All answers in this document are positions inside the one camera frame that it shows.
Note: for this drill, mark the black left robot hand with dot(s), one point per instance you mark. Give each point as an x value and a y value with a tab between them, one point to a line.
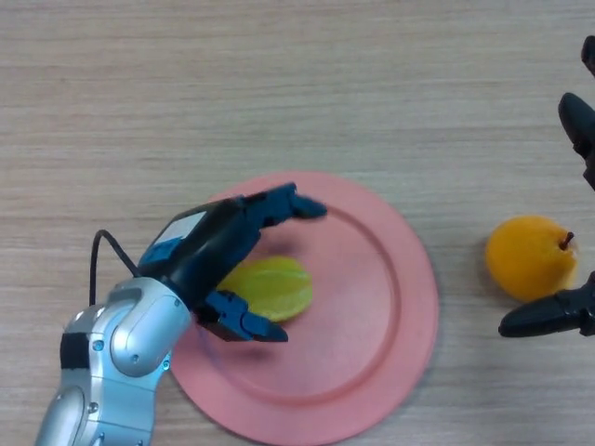
209	251

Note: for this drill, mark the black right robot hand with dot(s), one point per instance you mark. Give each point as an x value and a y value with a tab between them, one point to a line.
544	320

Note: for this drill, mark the yellow starfruit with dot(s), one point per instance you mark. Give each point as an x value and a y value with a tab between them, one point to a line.
279	288

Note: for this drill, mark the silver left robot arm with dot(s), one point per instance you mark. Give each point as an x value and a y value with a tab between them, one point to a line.
135	330

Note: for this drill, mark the pink round plate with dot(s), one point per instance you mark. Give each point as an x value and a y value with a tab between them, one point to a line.
358	325

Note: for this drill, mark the orange pear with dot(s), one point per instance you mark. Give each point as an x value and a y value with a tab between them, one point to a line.
530	260

